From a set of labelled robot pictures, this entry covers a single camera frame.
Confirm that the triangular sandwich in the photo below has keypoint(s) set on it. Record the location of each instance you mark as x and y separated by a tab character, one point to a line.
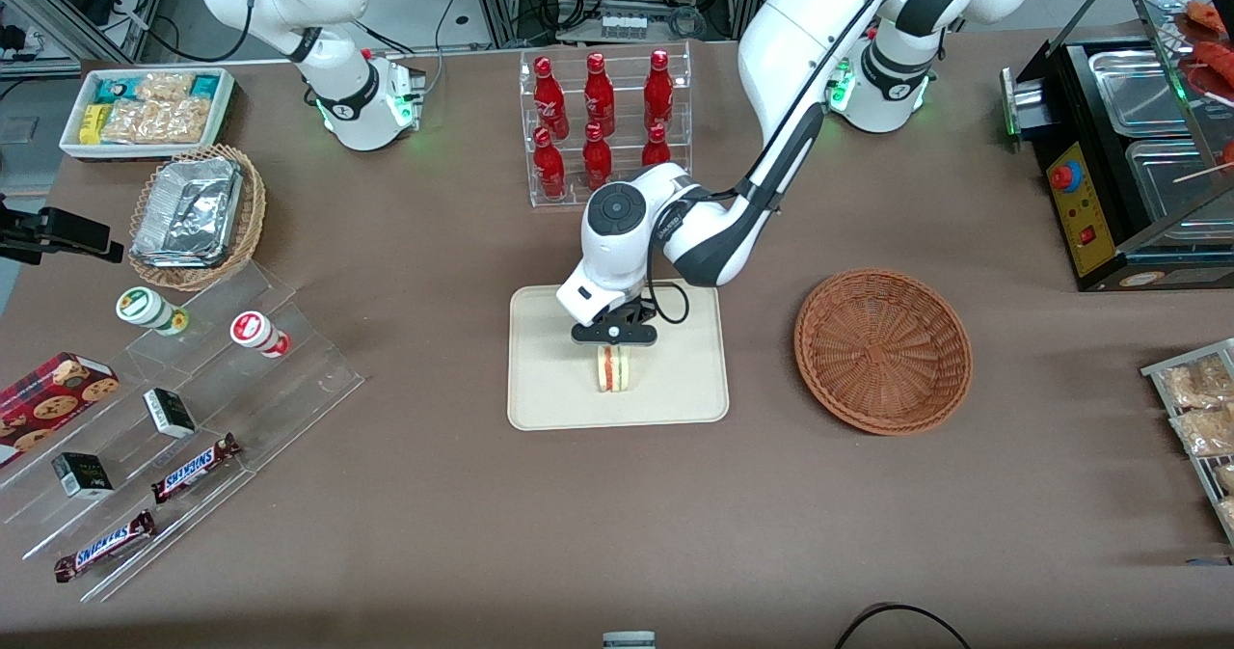
614	369

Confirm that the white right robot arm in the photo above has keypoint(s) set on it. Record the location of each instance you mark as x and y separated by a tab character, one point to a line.
347	99

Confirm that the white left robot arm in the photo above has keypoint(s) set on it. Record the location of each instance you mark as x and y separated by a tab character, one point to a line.
791	51

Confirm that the cream plastic tray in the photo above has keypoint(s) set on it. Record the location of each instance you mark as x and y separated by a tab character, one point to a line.
549	379

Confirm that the brown wicker basket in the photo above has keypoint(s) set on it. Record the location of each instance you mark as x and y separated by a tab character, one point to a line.
882	350

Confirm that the light wicker basket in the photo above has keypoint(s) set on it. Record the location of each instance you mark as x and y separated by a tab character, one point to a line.
253	215

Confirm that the clear acrylic bottle rack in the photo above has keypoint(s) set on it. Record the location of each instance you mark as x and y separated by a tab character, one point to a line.
569	196

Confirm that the red cola bottle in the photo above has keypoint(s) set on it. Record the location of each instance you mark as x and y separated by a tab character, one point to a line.
549	99
599	97
597	159
657	149
549	169
658	93

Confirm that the grey device edge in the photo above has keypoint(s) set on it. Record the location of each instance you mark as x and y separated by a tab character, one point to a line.
629	641

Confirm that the white power strip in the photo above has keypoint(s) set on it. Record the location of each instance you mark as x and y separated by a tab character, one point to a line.
624	27

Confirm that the clear acrylic stepped display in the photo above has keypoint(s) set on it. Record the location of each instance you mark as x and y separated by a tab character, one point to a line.
289	389

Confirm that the red lidded cup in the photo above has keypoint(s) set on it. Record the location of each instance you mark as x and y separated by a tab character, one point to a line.
255	331

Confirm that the snickers bar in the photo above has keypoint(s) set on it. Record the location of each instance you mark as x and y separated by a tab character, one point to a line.
196	468
104	546

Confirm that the aluminium foil container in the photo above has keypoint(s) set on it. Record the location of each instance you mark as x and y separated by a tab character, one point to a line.
188	213

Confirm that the small black carton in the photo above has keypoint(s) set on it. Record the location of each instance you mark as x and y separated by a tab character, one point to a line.
82	475
170	413

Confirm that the white rectangular snack bin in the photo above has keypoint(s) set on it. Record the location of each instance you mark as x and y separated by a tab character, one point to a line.
224	114

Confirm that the green lidded cup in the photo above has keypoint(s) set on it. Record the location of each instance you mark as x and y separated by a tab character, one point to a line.
145	308

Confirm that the black food warmer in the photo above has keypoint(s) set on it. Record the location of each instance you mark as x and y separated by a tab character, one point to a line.
1075	205

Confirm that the teal snack pack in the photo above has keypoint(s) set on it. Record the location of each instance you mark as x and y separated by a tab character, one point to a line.
205	86
116	89

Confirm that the clear rice cracker bag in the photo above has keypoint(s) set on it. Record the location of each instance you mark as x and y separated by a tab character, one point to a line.
159	121
166	86

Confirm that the yellow snack pack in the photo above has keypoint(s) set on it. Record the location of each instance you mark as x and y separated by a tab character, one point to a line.
91	124

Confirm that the red cookie box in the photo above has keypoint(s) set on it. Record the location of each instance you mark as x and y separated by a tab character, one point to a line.
48	403

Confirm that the steel warmer pan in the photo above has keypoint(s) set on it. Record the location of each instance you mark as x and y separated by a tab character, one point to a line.
1138	94
1171	181

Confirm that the clear bagged pastry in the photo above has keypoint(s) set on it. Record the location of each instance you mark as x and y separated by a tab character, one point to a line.
1226	477
1228	514
1195	384
1205	432

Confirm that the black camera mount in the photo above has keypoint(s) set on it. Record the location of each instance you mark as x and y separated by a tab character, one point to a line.
67	232

